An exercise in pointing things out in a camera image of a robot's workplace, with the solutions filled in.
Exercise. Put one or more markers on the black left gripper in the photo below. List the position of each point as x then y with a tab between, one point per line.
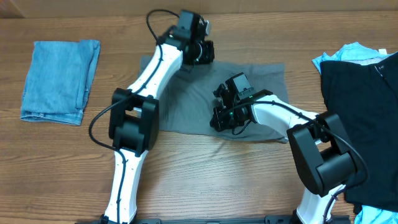
208	52

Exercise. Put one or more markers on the black garment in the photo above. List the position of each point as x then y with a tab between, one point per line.
365	99

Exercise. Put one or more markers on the light blue garment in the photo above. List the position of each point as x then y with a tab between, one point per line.
354	53

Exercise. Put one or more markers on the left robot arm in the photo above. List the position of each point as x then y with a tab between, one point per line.
134	121

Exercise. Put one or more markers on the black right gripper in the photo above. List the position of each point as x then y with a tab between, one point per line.
219	121

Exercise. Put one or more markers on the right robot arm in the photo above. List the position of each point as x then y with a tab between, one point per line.
325	159

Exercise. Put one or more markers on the grey shorts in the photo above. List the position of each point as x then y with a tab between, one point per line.
186	105

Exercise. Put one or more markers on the folded blue denim jeans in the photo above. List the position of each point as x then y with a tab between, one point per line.
59	81

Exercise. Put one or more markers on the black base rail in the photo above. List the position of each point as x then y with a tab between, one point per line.
217	220

